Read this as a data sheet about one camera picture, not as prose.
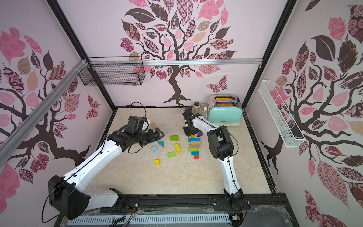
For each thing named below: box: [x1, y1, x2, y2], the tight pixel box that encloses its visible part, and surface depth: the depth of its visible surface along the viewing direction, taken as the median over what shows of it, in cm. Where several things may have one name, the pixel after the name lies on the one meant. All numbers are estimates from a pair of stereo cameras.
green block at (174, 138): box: [169, 135, 180, 142], surface depth 102 cm
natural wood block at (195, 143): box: [190, 141, 202, 146], surface depth 100 cm
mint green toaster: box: [207, 94, 243, 127], surface depth 102 cm
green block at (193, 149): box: [188, 147, 199, 153], surface depth 97 cm
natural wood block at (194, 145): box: [189, 144, 202, 149], surface depth 99 cm
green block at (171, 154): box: [166, 151, 176, 159], surface depth 94 cm
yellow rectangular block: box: [173, 143, 182, 154], surface depth 95 cm
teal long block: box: [187, 137, 201, 143], surface depth 101 cm
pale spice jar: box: [192, 101, 200, 114], surface depth 112 cm
